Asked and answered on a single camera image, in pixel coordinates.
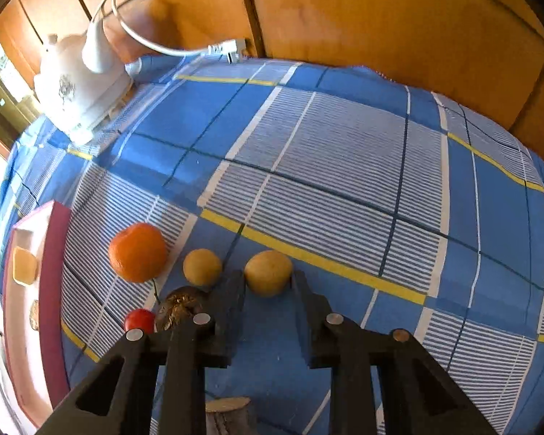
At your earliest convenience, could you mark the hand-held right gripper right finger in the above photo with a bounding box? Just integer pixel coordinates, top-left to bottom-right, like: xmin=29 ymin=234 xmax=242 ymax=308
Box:
xmin=291 ymin=270 xmax=499 ymax=435

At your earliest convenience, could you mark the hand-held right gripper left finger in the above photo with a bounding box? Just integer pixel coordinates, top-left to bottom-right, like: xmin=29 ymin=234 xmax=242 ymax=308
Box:
xmin=38 ymin=270 xmax=247 ymax=435

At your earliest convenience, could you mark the small tan longan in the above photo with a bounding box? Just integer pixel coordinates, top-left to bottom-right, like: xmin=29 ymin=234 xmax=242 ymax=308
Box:
xmin=182 ymin=249 xmax=223 ymax=286

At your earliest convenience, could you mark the large tan longan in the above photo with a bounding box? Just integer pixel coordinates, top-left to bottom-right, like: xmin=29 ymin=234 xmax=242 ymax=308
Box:
xmin=244 ymin=250 xmax=293 ymax=298

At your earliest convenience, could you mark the red cherry tomato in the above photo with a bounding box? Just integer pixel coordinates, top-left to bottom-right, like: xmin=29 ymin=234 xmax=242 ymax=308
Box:
xmin=124 ymin=308 xmax=156 ymax=334

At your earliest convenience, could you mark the whole orange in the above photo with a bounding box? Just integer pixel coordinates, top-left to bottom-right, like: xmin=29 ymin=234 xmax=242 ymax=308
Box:
xmin=108 ymin=222 xmax=169 ymax=283

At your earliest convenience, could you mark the pink shallow tray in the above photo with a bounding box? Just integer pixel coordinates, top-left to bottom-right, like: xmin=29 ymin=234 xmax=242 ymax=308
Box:
xmin=2 ymin=200 xmax=73 ymax=429

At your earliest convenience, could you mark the dark brown water chestnut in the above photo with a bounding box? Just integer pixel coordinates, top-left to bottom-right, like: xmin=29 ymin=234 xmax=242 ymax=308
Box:
xmin=155 ymin=286 xmax=211 ymax=332

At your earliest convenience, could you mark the blue plaid tablecloth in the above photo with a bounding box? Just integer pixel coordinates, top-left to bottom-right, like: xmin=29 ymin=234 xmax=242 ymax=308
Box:
xmin=0 ymin=54 xmax=544 ymax=435

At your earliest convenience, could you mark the cut orange piece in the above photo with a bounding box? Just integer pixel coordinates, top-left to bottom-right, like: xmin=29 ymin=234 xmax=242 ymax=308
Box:
xmin=13 ymin=247 xmax=38 ymax=285

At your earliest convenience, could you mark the kettle power base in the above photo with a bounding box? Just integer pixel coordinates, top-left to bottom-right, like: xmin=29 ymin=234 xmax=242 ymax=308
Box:
xmin=67 ymin=77 xmax=134 ymax=145

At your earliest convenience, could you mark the white ceramic electric kettle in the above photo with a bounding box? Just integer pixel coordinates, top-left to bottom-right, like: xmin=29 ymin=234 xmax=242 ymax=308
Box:
xmin=33 ymin=22 xmax=133 ymax=139

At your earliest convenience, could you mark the white power cable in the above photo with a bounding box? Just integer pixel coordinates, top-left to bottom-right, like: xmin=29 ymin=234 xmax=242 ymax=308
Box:
xmin=90 ymin=0 xmax=248 ymax=62

